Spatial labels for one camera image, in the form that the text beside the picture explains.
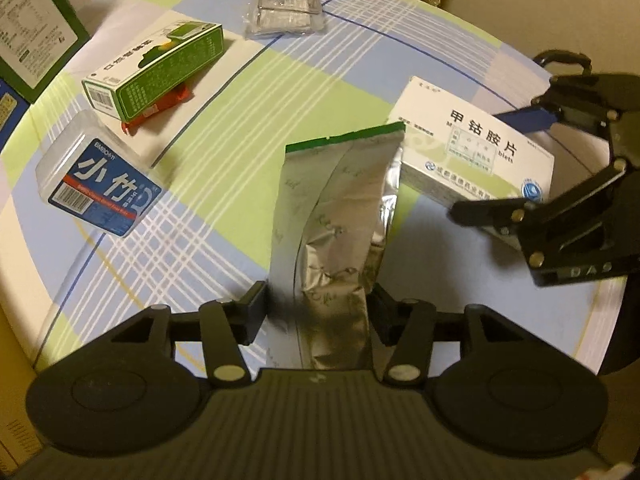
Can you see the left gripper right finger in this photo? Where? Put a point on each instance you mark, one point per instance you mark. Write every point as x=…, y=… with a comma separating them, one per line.
x=408, y=326

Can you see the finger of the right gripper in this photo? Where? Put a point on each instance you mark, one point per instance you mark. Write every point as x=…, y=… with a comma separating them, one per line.
x=506, y=216
x=545, y=115

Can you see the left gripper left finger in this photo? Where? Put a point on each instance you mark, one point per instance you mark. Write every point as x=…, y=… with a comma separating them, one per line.
x=224, y=328

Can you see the white green medicine box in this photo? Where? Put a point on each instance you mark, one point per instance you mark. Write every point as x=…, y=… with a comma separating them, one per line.
x=454, y=151

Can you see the silver foil pouch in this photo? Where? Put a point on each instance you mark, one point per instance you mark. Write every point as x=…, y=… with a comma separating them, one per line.
x=337, y=198

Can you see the small red packet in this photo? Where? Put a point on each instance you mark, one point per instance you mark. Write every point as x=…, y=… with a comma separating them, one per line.
x=175, y=96

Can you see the green throat spray box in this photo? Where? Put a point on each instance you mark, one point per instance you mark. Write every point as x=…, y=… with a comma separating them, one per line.
x=126, y=86

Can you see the brown cardboard box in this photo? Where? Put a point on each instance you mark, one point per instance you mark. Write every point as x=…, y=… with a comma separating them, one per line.
x=19, y=440

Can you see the clear blue toothpick box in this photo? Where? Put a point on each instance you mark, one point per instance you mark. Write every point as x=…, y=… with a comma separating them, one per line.
x=91, y=174

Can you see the checkered tablecloth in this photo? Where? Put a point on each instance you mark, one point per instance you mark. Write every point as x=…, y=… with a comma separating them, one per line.
x=63, y=282

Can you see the clear plastic bag metal hooks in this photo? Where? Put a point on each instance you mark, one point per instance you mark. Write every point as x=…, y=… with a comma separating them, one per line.
x=270, y=18

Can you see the tall blue carton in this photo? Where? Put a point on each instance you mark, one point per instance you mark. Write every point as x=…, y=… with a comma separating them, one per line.
x=12, y=108

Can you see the tall green carton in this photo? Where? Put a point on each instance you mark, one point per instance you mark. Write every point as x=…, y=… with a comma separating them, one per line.
x=38, y=38

